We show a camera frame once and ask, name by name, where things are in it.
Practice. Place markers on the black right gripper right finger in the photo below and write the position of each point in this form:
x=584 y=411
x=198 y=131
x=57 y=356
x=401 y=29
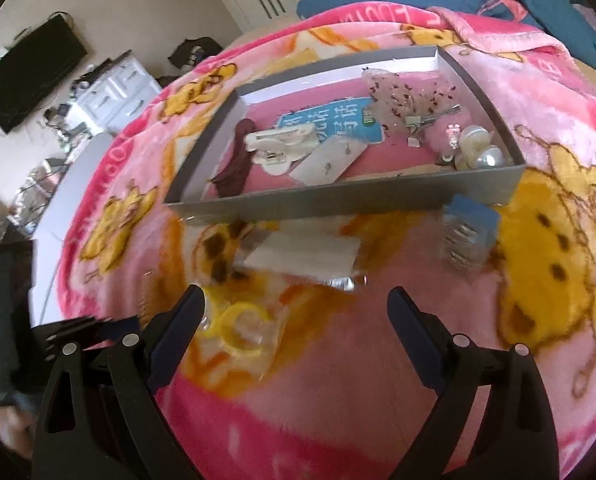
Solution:
x=516 y=438

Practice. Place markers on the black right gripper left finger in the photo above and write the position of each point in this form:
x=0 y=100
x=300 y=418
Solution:
x=99 y=418

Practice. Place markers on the yellow rings plastic bag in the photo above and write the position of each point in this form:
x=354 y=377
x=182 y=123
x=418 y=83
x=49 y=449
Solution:
x=238 y=335

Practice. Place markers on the blue hair pin pack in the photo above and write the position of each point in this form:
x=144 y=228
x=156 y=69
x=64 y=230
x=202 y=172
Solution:
x=469 y=232

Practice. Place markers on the clear white plastic packet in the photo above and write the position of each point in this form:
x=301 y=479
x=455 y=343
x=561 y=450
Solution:
x=333 y=261

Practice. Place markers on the dark brown hair claw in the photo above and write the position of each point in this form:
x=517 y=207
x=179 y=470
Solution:
x=231 y=180

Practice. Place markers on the small earrings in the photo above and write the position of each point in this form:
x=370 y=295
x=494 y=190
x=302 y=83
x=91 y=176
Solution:
x=450 y=144

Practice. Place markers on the cream hair claw clip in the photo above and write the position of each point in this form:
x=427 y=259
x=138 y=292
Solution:
x=276 y=150

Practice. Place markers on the silver hair clip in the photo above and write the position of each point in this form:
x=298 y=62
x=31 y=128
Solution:
x=415 y=123

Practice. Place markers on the sheer floral hair scrunchie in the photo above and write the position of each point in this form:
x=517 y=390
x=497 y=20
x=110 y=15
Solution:
x=396 y=96

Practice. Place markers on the white earring card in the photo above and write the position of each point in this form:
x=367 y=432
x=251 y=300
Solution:
x=328 y=161

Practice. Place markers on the person's left hand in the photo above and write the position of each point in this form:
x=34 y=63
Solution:
x=15 y=431

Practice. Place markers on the pink cartoon bear blanket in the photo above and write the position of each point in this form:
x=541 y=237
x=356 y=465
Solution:
x=341 y=399

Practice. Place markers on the white drawer dresser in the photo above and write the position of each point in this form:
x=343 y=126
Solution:
x=111 y=95

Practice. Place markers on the grey shallow cardboard tray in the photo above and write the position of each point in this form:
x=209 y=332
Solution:
x=397 y=178

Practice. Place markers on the blue printed card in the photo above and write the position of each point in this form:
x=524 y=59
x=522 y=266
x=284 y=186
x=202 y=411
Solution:
x=348 y=116

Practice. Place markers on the black wall television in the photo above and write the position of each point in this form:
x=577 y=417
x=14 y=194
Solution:
x=35 y=66

